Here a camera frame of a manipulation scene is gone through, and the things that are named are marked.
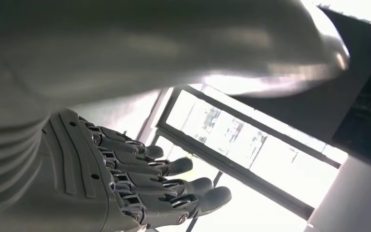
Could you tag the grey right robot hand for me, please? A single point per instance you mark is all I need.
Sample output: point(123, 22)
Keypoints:
point(108, 48)

